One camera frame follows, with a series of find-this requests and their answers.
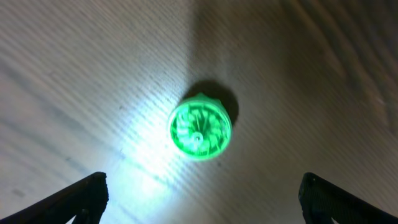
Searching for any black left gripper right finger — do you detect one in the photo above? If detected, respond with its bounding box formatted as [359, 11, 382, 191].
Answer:
[298, 172, 397, 224]

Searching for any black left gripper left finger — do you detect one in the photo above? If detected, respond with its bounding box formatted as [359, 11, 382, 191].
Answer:
[1, 172, 109, 224]

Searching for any green plastic wheel toy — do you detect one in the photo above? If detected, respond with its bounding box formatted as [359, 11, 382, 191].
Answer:
[166, 93, 233, 161]

